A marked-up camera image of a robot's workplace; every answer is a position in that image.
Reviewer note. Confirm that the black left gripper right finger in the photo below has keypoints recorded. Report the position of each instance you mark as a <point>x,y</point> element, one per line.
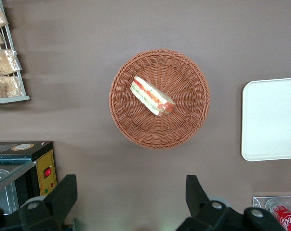
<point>208,214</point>

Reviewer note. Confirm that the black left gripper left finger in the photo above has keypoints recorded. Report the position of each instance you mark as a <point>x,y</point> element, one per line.
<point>54,204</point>

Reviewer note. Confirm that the triangle sandwich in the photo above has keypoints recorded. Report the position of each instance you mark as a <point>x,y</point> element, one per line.
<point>150,96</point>

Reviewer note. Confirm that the tray of snack bags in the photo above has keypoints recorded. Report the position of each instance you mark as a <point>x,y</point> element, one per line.
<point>14,99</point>

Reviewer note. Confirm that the cream rectangular plastic tray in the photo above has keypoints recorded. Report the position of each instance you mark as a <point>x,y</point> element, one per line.
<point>273,120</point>

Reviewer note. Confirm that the round brown wicker basket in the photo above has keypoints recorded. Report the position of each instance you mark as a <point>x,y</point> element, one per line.
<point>184,72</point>

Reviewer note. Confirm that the steel food warmer pan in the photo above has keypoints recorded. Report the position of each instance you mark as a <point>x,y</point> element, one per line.
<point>3,199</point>

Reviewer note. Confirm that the clear acrylic bottle rack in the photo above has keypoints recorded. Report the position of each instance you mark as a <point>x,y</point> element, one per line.
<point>258,202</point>

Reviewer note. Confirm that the red cola bottle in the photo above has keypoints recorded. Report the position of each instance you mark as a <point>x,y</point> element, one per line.
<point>286,216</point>

